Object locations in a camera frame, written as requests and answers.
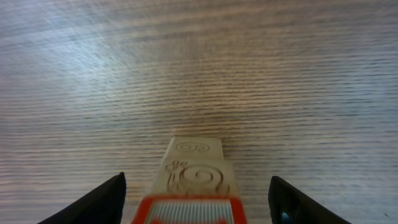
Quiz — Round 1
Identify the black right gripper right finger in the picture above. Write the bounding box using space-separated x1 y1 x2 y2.
268 176 350 224

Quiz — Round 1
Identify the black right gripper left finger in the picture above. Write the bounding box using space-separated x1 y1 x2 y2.
39 172 126 224

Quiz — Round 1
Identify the blue top block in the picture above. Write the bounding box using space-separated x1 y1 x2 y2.
149 159 239 197

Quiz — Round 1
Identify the yellow block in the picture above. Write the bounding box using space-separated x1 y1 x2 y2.
163 136 224 160

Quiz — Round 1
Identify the red letter M block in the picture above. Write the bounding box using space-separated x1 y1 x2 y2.
132 196 248 224

